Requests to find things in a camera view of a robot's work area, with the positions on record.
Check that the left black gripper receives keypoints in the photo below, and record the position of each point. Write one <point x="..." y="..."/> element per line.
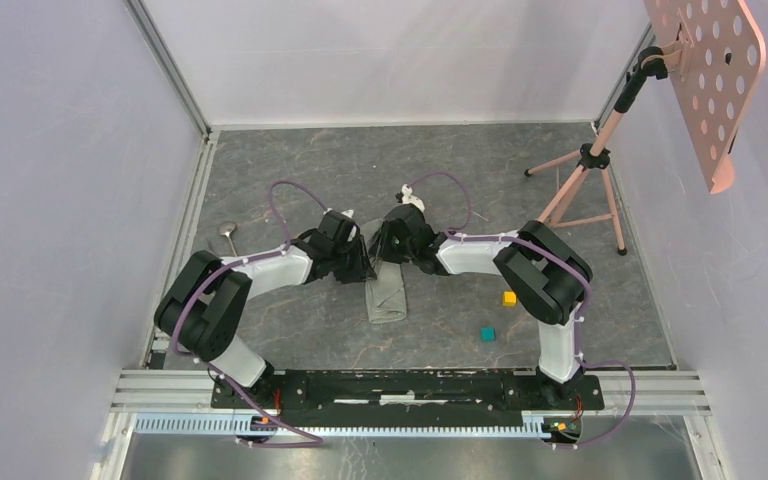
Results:
<point x="362" y="269"/>

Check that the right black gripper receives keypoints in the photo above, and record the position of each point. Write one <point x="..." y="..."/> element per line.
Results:
<point x="381" y="249"/>

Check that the grey cloth napkin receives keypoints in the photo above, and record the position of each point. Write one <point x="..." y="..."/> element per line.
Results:
<point x="385" y="295"/>

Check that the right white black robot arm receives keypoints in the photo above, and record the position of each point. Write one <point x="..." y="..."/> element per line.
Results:
<point x="549" y="279"/>

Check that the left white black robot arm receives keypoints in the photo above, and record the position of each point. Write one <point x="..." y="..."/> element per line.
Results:
<point x="203" y="307"/>

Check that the silver spoon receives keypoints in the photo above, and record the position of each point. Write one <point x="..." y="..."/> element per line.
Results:
<point x="226" y="230"/>

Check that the yellow cube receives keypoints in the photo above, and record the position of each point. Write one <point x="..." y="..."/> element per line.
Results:
<point x="509" y="299"/>

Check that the teal cube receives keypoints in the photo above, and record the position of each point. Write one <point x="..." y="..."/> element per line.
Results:
<point x="487" y="334"/>

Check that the pink tripod stand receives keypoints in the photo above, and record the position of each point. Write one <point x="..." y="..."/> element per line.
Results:
<point x="652" y="62"/>

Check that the pink perforated tray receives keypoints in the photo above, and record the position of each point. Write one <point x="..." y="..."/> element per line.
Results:
<point x="716" y="55"/>

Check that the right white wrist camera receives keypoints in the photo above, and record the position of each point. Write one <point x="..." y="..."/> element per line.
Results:
<point x="406" y="196"/>

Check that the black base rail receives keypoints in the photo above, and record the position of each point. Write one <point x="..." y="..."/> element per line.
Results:
<point x="421" y="398"/>

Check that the white toothed cable strip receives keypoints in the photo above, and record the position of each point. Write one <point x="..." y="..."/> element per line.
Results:
<point x="247" y="425"/>

